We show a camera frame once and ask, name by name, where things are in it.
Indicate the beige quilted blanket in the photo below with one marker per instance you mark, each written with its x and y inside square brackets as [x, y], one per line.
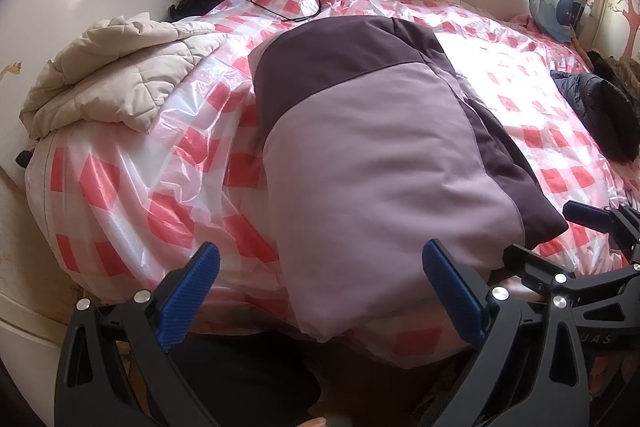
[110, 67]

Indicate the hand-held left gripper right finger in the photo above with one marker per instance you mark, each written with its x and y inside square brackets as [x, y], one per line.
[452, 302]

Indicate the black puffer jacket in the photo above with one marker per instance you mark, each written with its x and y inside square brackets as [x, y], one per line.
[605, 112]

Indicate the purple hooded jacket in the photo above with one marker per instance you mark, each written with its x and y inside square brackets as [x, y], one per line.
[375, 182]

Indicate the small yellow wall sticker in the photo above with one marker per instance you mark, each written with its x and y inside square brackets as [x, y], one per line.
[12, 69]

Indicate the red checked plastic bed cover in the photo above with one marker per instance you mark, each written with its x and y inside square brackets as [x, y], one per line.
[150, 187]

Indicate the dark fur-trimmed coat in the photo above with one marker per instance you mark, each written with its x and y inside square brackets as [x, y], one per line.
[620, 69]

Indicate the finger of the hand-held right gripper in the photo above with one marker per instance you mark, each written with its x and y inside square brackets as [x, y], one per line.
[585, 214]
[530, 262]

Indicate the small black object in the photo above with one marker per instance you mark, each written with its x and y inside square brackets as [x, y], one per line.
[22, 157]

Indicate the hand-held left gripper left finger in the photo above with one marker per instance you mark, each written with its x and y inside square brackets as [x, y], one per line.
[187, 302]

